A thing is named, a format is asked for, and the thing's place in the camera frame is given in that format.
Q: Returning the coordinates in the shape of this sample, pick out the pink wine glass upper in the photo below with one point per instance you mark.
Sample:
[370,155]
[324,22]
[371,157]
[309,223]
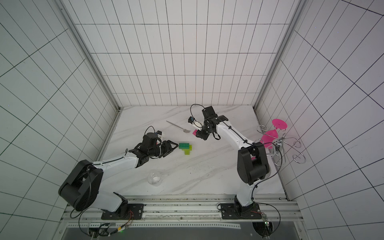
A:
[279,124]

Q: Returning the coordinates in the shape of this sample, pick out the pink wine glass lower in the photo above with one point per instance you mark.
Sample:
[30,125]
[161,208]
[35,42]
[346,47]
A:
[268,138]

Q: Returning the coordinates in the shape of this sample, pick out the chrome glass holder stand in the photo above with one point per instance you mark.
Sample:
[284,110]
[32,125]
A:
[278,152]

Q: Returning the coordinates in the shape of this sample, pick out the metal fork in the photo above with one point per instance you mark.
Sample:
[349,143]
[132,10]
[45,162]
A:
[184,130]

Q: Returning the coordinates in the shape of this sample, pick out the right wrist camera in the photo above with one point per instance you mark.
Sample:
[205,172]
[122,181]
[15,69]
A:
[194,122]

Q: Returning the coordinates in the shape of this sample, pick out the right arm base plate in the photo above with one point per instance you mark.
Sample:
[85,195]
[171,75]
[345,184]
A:
[235,211]

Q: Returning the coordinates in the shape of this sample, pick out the lime lego brick front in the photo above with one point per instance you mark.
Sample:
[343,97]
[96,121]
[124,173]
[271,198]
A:
[187,151]

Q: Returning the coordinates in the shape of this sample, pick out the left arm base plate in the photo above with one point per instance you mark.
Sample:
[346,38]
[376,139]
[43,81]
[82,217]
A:
[125,212]

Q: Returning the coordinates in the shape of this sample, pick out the dark green lego brick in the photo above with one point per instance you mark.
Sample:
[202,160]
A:
[184,146]

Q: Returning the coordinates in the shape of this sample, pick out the clear glass cup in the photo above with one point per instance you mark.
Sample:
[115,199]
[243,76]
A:
[154,178]

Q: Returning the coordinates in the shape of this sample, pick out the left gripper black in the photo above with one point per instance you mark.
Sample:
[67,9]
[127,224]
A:
[168,148]

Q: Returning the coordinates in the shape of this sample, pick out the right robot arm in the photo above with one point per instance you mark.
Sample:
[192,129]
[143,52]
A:
[252,161]

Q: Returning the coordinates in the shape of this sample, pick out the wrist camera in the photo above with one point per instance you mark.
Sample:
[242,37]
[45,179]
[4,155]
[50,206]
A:
[159,134]
[194,122]

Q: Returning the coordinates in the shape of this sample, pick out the pink wine glass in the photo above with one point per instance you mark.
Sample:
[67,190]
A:
[268,138]
[279,124]

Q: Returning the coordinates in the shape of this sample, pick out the aluminium mounting rail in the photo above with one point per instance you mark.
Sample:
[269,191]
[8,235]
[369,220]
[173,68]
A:
[186,211]

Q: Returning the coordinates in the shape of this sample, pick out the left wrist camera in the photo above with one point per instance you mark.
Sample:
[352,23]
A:
[159,134]

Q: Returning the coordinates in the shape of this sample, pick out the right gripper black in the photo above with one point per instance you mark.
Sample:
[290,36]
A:
[205,130]

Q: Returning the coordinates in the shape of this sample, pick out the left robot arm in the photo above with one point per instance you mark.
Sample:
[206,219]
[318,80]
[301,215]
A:
[82,187]

